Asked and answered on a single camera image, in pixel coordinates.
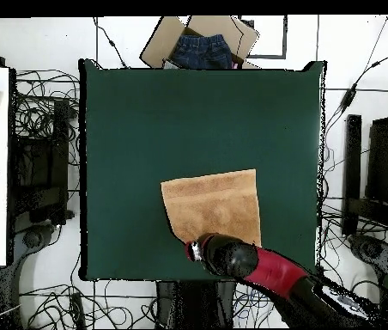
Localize brown cardboard box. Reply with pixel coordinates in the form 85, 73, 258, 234
139, 15, 260, 70

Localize black equipment stand with cables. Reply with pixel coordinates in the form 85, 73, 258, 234
342, 114, 388, 276
9, 99, 75, 248

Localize orange terry towel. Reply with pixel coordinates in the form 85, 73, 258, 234
160, 168, 263, 248

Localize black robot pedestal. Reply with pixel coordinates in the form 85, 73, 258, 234
155, 280, 238, 329

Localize blue denim jeans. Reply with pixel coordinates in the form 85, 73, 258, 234
171, 34, 233, 70

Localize dark green table cloth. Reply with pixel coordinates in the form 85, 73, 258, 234
78, 58, 326, 282

